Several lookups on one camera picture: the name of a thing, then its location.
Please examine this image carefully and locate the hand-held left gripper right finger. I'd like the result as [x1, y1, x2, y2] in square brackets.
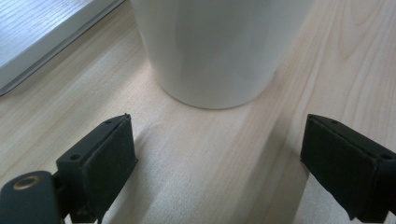
[300, 113, 396, 224]

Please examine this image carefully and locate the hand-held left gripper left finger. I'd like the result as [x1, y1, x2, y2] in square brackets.
[55, 113, 138, 224]

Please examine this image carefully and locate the white cup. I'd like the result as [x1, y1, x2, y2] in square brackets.
[130, 0, 316, 110]

